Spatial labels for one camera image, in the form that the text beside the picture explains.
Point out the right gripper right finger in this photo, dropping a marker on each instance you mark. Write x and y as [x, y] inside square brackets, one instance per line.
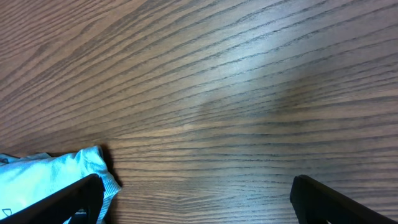
[316, 203]

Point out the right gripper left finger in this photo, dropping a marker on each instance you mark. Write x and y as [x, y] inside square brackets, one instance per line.
[80, 202]

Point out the light blue printed t-shirt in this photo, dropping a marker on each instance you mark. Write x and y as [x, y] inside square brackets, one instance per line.
[27, 180]

